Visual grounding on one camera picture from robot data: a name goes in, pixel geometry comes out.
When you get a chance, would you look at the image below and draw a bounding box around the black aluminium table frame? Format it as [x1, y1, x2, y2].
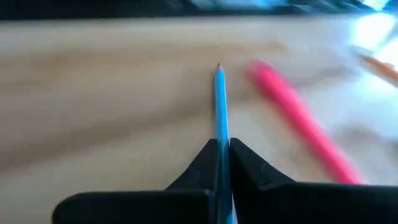
[0, 0, 398, 21]

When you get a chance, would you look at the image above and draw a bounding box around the orange pencil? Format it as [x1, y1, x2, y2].
[357, 52, 398, 83]

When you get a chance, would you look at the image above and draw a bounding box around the blue pencil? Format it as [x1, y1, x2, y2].
[213, 63, 236, 224]

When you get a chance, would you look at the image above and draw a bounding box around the pink pen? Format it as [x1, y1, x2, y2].
[247, 59, 364, 185]

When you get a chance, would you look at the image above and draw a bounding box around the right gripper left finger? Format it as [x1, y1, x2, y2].
[165, 138, 219, 191]

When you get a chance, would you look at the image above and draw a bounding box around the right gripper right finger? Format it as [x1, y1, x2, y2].
[228, 138, 295, 191]

